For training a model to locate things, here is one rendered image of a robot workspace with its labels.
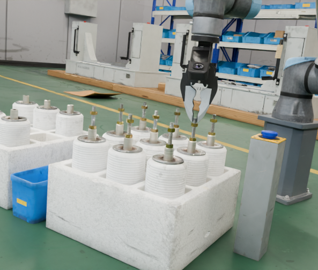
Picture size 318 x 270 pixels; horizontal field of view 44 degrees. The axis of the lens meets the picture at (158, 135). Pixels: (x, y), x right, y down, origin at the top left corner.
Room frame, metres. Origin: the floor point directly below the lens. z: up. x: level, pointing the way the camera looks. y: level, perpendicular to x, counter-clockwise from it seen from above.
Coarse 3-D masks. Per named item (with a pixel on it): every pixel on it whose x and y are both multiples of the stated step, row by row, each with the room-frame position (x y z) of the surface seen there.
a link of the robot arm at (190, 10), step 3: (186, 0) 1.17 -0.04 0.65; (189, 0) 1.16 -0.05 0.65; (192, 0) 1.14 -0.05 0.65; (186, 3) 1.17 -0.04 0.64; (189, 3) 1.16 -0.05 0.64; (192, 3) 1.14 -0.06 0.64; (186, 6) 1.17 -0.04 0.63; (189, 6) 1.16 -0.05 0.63; (192, 6) 1.15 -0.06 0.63; (186, 9) 1.17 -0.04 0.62; (189, 9) 1.16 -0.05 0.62; (192, 9) 1.15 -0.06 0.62; (189, 12) 1.17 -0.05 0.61; (192, 12) 1.16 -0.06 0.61; (192, 15) 1.17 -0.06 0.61
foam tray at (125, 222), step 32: (64, 192) 0.94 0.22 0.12; (96, 192) 0.89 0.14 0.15; (128, 192) 0.84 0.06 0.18; (192, 192) 0.87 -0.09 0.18; (224, 192) 1.01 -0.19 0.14; (64, 224) 0.94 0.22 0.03; (96, 224) 0.88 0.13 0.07; (128, 224) 0.83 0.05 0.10; (160, 224) 0.79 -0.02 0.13; (192, 224) 0.85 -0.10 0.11; (224, 224) 1.04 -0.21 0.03; (128, 256) 0.83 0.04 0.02; (160, 256) 0.79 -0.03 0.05; (192, 256) 0.87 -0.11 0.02
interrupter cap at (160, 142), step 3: (144, 138) 1.06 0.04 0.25; (147, 138) 1.07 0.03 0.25; (141, 141) 1.02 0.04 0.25; (144, 141) 1.03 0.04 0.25; (147, 141) 1.05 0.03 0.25; (159, 141) 1.05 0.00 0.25; (162, 141) 1.05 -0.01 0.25; (165, 141) 1.05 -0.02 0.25; (147, 144) 1.01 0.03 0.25; (150, 144) 1.00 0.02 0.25; (153, 144) 1.00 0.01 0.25; (156, 144) 1.01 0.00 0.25; (159, 144) 1.02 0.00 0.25; (162, 144) 1.01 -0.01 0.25; (165, 144) 1.02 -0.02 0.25
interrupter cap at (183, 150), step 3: (180, 147) 1.00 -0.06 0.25; (183, 147) 1.01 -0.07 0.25; (186, 147) 1.01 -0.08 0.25; (177, 150) 0.97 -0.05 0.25; (180, 150) 0.98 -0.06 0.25; (183, 150) 0.98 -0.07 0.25; (186, 150) 0.99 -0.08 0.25; (198, 150) 0.99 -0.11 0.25; (201, 150) 1.00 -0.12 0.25; (183, 153) 0.95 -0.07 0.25; (186, 153) 0.95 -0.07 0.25; (189, 153) 0.95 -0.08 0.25; (192, 153) 0.95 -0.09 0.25; (195, 153) 0.95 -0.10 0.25; (198, 153) 0.96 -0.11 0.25; (201, 153) 0.96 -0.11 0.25; (204, 153) 0.96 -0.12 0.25
